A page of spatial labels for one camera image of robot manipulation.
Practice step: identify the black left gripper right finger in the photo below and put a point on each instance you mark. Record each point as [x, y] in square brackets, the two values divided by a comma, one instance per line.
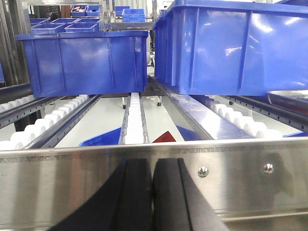
[178, 203]

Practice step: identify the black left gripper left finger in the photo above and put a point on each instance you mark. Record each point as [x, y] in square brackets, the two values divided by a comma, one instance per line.
[123, 203]

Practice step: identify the silver metal tray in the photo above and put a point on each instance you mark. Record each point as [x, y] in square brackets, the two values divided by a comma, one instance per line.
[292, 100]

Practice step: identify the blue bin lower level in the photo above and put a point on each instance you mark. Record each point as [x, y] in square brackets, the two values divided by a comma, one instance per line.
[108, 138]

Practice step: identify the white roller track centre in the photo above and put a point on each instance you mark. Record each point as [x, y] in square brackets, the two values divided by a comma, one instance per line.
[134, 129]

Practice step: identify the white roller track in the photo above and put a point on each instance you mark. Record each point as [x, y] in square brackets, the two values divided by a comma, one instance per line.
[21, 139]
[134, 129]
[246, 123]

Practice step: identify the white roller track right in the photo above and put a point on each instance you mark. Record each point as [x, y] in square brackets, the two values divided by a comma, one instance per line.
[246, 123]

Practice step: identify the white roller track left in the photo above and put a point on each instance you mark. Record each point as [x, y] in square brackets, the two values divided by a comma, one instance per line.
[21, 139]

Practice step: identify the blue bin upper left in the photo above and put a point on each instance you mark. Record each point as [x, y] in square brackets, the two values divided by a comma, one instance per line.
[67, 64]

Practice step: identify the large blue bin upper right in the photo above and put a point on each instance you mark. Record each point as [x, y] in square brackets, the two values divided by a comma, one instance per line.
[216, 47]

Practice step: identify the stainless steel front rail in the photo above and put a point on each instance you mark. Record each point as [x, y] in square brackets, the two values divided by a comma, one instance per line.
[226, 185]

